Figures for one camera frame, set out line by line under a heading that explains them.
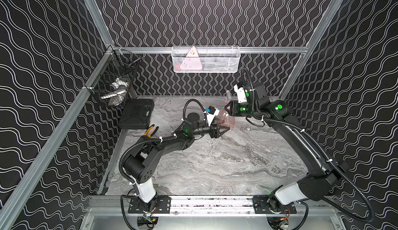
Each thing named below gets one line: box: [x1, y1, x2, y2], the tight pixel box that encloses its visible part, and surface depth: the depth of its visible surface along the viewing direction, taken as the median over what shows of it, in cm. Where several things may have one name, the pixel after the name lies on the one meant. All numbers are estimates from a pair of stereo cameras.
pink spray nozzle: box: [224, 90, 232, 105], surface depth 73 cm
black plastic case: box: [118, 98, 155, 130], surface depth 104 cm
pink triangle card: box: [179, 46, 203, 70], surface depth 92 cm
